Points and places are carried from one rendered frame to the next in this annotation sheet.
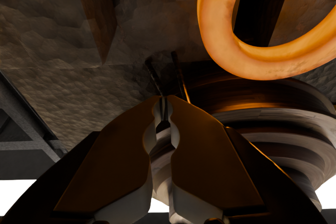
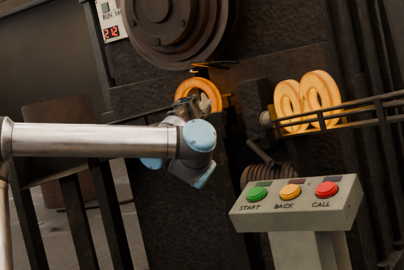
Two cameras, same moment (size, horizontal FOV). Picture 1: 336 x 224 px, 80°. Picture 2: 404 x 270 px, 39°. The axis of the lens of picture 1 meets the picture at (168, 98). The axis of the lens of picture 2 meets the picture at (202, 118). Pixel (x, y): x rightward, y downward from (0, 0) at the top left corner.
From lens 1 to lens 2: 185 cm
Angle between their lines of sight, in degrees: 61
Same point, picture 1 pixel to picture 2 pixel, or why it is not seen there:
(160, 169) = (208, 18)
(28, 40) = (254, 92)
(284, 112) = (177, 67)
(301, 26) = not seen: hidden behind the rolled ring
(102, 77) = (268, 33)
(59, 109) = not seen: outside the picture
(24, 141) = not seen: outside the picture
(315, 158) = (150, 47)
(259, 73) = (193, 82)
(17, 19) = (255, 98)
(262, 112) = (183, 67)
